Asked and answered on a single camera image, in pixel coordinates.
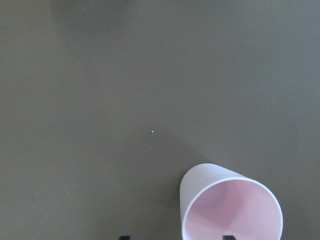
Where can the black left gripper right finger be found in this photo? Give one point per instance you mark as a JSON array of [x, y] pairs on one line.
[[228, 237]]

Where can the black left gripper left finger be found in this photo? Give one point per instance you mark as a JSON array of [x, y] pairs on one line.
[[125, 237]]

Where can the pink cup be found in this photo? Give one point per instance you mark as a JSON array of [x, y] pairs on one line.
[[215, 201]]

